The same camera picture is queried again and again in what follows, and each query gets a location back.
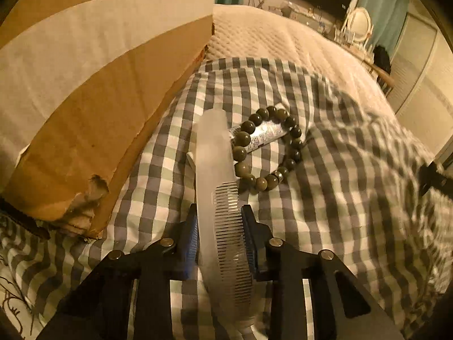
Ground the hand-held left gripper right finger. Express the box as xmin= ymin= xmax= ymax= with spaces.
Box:
xmin=241 ymin=205 xmax=406 ymax=340

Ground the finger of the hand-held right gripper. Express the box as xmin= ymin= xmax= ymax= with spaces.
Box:
xmin=419 ymin=161 xmax=453 ymax=199

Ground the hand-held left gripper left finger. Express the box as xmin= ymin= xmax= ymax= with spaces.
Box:
xmin=35 ymin=203 xmax=200 ymax=340

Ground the translucent white comb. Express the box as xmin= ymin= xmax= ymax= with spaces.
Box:
xmin=196 ymin=109 xmax=264 ymax=340

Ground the large cardboard box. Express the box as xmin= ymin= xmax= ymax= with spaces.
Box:
xmin=0 ymin=0 xmax=220 ymax=239

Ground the white wardrobe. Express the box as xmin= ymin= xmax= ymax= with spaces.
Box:
xmin=386 ymin=12 xmax=453 ymax=163

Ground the small printed tube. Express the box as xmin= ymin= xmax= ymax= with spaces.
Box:
xmin=228 ymin=103 xmax=289 ymax=153

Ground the black bag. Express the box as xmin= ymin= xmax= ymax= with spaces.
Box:
xmin=373 ymin=45 xmax=392 ymax=75

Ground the white oval mirror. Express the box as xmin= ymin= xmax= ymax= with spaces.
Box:
xmin=341 ymin=6 xmax=374 ymax=45

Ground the leaf printed blanket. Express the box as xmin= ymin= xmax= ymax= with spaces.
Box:
xmin=0 ymin=265 xmax=39 ymax=340

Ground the white quilt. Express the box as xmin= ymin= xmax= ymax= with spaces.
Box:
xmin=205 ymin=3 xmax=395 ymax=114

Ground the dark bead bracelet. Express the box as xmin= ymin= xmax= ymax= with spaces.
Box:
xmin=232 ymin=105 xmax=305 ymax=189

